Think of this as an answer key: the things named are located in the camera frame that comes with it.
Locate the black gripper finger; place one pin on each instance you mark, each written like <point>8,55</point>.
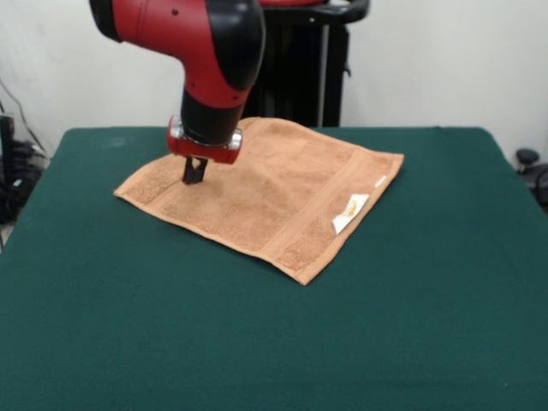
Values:
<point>200,173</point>
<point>188,173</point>

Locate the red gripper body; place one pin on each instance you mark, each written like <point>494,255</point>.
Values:
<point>201,150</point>

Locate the tan terry washcloth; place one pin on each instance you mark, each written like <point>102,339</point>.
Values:
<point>278,201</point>

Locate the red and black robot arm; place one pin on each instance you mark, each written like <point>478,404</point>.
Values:
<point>205,55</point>

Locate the dark green table cloth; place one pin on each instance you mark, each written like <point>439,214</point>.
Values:
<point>107,321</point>

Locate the black electrical equipment pile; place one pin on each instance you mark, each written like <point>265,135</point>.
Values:
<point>13,192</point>

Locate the black office chair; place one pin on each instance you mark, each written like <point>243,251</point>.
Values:
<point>527,156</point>

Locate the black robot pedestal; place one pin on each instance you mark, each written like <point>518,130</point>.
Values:
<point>299,77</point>

